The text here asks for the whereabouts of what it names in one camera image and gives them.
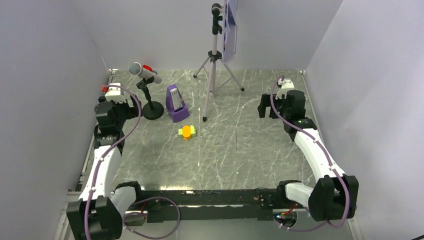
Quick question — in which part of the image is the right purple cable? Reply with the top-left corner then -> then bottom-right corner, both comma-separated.
269,75 -> 351,233

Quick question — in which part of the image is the purple cable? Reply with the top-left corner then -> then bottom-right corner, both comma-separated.
83,84 -> 181,240
269,75 -> 351,233

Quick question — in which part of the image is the lilac tripod music stand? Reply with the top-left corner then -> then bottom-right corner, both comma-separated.
193,3 -> 245,122

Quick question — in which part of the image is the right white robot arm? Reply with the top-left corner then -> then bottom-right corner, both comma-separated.
257,90 -> 359,222

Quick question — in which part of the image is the purple metronome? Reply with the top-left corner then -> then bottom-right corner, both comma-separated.
165,84 -> 190,123

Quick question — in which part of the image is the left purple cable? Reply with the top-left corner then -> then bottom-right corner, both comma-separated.
83,84 -> 181,240

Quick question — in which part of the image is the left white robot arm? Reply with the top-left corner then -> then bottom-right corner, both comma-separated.
66,101 -> 144,240

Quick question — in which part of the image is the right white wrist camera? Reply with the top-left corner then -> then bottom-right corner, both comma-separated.
275,77 -> 295,100

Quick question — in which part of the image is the silver toy microphone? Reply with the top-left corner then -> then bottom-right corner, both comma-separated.
128,62 -> 162,84

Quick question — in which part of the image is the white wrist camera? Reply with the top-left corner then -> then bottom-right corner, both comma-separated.
275,77 -> 295,100
101,82 -> 127,104

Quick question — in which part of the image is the sheet music paper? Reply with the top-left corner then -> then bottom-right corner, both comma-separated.
222,0 -> 238,64

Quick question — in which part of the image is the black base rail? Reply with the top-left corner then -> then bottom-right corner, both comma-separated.
127,187 -> 295,223

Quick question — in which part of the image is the orange green toy block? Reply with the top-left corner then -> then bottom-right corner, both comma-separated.
178,125 -> 197,140

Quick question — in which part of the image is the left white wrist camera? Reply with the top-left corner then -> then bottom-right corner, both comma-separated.
101,82 -> 127,104

